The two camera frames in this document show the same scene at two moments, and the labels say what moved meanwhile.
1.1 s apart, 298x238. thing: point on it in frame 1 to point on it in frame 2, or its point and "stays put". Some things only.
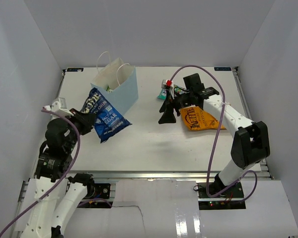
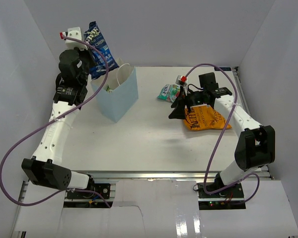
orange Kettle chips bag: [195, 119] stays put
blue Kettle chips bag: [110, 121] to [94, 36]
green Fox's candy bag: [109, 89] stays put
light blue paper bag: [117, 81] stays put
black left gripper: [87, 119] to [88, 53]
